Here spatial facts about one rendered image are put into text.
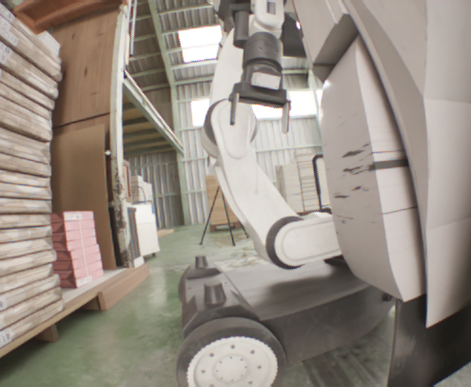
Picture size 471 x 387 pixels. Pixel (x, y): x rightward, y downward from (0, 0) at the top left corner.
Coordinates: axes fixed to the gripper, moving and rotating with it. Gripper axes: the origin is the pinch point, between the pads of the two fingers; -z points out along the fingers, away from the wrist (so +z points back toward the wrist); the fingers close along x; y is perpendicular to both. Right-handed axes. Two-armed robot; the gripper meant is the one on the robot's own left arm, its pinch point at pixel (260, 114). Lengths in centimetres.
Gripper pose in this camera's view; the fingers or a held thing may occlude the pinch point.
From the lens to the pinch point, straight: 51.6
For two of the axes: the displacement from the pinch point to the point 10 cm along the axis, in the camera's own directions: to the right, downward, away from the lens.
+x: -9.8, -0.9, -2.0
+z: 0.7, -9.9, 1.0
